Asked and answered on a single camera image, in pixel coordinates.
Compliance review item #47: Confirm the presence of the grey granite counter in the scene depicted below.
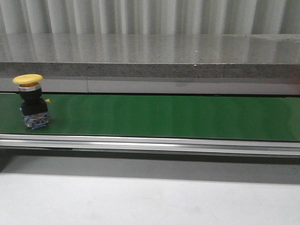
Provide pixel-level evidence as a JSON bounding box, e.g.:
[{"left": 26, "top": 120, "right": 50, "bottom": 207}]
[{"left": 0, "top": 33, "right": 300, "bottom": 96}]

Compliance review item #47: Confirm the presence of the white curtain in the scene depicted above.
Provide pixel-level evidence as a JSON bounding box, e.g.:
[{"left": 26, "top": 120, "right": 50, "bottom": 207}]
[{"left": 0, "top": 0, "right": 300, "bottom": 34}]

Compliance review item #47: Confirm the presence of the green conveyor belt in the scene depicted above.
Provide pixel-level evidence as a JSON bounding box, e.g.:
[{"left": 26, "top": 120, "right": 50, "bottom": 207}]
[{"left": 0, "top": 93, "right": 300, "bottom": 142}]

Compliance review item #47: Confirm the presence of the aluminium conveyor frame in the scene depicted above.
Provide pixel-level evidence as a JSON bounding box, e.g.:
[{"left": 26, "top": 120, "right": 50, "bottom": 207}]
[{"left": 0, "top": 134, "right": 300, "bottom": 157}]

